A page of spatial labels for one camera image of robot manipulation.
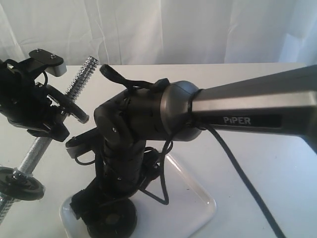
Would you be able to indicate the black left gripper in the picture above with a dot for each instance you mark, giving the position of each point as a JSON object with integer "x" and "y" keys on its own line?
{"x": 26, "y": 105}

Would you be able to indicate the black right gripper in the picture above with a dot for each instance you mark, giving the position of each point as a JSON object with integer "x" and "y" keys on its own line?
{"x": 115, "y": 179}

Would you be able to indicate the black weight plate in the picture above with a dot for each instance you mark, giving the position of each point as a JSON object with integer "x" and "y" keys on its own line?
{"x": 20, "y": 187}
{"x": 67, "y": 104}
{"x": 117, "y": 220}

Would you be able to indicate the chrome threaded dumbbell bar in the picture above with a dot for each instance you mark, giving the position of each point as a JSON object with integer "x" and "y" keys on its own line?
{"x": 41, "y": 144}

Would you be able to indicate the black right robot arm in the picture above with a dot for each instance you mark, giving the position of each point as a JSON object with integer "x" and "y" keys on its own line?
{"x": 136, "y": 128}

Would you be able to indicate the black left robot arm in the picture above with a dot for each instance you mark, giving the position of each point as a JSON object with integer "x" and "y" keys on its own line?
{"x": 12, "y": 67}

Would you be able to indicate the white rectangular tray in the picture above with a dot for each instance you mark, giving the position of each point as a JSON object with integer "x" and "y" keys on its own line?
{"x": 190, "y": 206}

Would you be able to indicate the white backdrop curtain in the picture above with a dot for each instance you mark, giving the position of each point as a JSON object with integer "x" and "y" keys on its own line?
{"x": 161, "y": 31}

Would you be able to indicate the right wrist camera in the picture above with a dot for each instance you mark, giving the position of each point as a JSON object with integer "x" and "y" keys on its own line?
{"x": 79, "y": 145}

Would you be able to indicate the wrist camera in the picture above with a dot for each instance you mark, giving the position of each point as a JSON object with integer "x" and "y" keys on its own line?
{"x": 42, "y": 60}
{"x": 79, "y": 145}

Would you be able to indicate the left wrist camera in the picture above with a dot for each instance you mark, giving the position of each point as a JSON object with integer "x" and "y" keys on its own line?
{"x": 42, "y": 60}

